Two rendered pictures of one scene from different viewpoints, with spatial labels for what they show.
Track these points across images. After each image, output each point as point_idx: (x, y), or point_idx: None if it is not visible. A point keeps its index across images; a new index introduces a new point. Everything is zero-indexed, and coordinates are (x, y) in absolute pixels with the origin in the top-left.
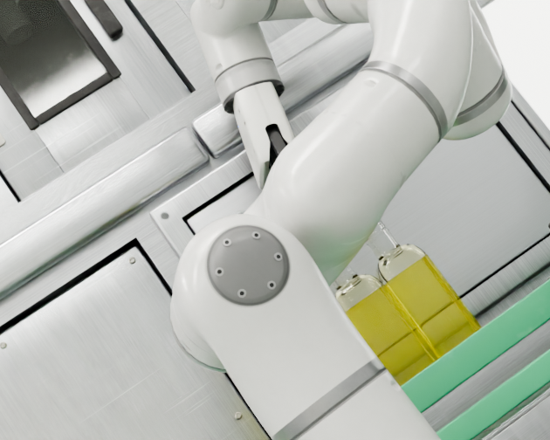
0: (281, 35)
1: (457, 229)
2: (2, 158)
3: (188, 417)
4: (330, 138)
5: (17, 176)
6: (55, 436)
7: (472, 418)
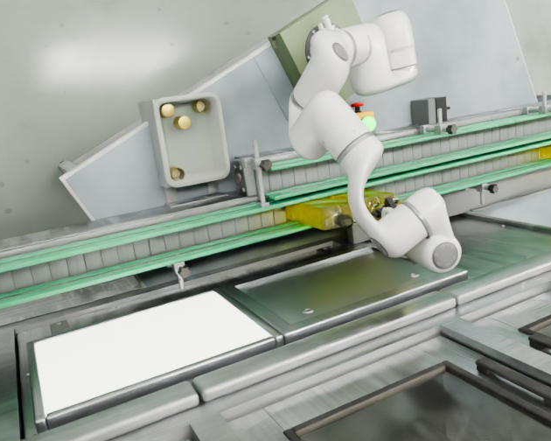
0: (404, 350)
1: (297, 282)
2: None
3: None
4: (365, 24)
5: None
6: (488, 247)
7: None
